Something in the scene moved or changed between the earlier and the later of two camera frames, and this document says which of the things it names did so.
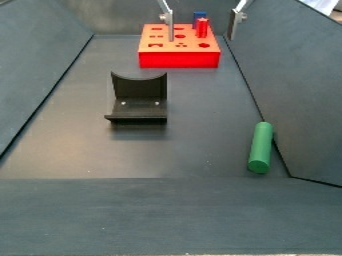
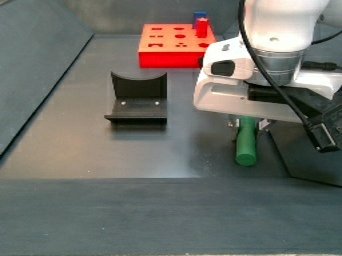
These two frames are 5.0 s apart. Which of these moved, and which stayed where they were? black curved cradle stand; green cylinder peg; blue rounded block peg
Moved: green cylinder peg
Stayed: blue rounded block peg; black curved cradle stand
